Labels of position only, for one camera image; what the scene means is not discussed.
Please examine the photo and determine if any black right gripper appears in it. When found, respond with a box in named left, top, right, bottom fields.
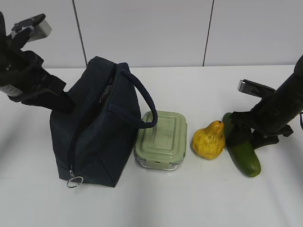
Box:
left=226, top=98, right=294, bottom=149

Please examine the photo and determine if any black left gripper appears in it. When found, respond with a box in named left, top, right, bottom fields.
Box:
left=0, top=50, right=75, bottom=112

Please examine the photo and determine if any green cucumber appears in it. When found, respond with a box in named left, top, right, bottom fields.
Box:
left=223, top=112, right=261, bottom=177

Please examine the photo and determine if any yellow pear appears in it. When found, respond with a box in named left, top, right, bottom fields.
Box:
left=191, top=120, right=225, bottom=160

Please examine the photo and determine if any dark navy fabric lunch bag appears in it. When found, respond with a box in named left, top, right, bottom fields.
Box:
left=50, top=56, right=158, bottom=187

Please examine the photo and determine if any green lid glass lunch box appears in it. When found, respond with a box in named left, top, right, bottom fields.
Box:
left=134, top=111, right=187, bottom=171

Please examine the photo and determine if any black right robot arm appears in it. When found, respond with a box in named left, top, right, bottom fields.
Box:
left=226, top=58, right=303, bottom=149

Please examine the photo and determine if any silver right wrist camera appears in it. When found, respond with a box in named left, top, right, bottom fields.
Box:
left=238, top=79, right=275, bottom=98

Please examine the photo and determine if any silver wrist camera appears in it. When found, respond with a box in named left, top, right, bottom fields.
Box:
left=10, top=13, right=52, bottom=42
left=238, top=79, right=275, bottom=98

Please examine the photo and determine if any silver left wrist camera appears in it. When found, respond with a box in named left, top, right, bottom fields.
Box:
left=10, top=13, right=52, bottom=42

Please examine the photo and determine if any silver zipper pull ring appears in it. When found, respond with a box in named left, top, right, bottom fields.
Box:
left=67, top=170, right=84, bottom=189

